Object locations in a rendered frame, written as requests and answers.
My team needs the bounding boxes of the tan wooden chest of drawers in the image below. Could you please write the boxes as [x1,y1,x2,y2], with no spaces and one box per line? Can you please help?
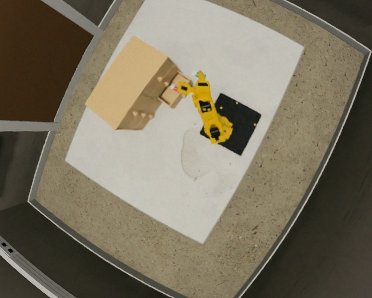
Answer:
[85,35,183,130]

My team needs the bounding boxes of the white eraser with green sleeve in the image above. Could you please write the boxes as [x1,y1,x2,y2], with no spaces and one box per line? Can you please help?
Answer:
[191,70,206,78]

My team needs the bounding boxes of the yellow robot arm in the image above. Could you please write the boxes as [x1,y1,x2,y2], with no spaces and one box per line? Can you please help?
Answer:
[192,92,232,144]

